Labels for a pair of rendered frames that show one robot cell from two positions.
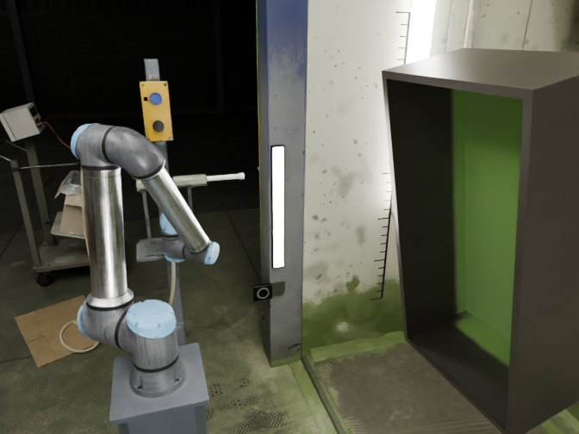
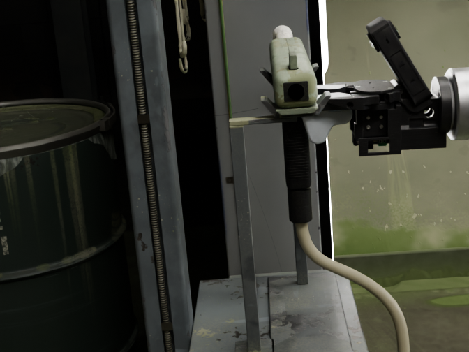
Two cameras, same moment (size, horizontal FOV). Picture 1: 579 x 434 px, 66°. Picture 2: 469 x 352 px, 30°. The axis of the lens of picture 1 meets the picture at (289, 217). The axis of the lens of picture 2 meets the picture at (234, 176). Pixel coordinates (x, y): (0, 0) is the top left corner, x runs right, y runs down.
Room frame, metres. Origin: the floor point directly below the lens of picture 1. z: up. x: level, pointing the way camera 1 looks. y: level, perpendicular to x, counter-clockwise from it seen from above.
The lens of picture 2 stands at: (1.63, 1.60, 1.31)
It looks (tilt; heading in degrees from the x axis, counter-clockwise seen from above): 16 degrees down; 290
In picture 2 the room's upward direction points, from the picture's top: 5 degrees counter-clockwise
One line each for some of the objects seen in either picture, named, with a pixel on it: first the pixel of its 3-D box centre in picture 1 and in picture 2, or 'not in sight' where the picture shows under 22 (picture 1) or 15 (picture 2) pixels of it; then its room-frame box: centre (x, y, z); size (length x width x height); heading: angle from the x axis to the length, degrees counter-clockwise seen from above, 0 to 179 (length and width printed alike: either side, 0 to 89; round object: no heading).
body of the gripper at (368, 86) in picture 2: not in sight; (397, 113); (1.80, 0.52, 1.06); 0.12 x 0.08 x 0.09; 18
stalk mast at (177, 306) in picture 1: (168, 228); (167, 307); (2.10, 0.62, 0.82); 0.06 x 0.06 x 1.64; 17
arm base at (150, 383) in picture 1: (157, 365); not in sight; (1.23, 0.45, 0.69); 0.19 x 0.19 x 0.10
